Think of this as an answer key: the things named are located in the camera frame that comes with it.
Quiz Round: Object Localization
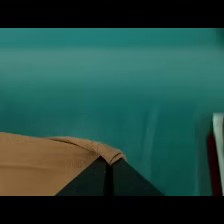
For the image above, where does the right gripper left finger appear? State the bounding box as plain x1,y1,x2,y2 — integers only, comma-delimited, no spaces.
55,155,109,197

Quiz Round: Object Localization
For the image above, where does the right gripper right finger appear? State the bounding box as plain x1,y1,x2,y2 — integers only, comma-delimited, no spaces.
111,157,165,197

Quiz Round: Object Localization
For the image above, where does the tan garment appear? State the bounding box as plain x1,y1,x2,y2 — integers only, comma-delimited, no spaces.
0,131,127,197

